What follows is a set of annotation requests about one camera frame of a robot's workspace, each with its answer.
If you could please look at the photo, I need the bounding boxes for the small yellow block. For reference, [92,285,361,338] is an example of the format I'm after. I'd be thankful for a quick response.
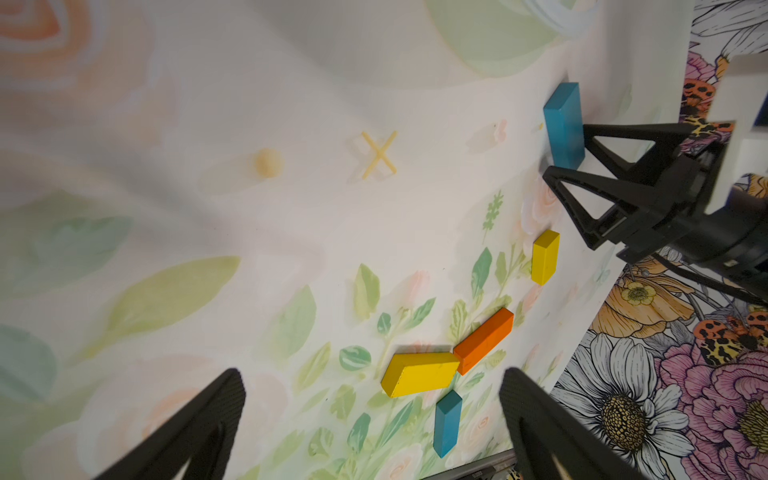
[531,230,560,286]

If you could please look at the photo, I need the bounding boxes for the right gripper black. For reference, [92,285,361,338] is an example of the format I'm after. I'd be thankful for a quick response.
[543,123,767,300]

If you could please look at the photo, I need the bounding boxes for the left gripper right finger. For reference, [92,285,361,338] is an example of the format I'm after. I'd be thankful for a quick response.
[499,368,643,480]

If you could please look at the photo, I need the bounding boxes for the long yellow block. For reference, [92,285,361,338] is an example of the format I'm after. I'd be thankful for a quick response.
[381,352,460,398]

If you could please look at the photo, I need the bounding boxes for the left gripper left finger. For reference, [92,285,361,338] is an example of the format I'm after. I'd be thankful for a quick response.
[98,368,246,479]

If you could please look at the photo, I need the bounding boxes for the orange block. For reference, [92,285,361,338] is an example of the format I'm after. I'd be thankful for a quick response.
[453,308,515,376]

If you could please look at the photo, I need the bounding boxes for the teal block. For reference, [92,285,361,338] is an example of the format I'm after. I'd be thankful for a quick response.
[543,82,585,170]
[433,390,463,458]

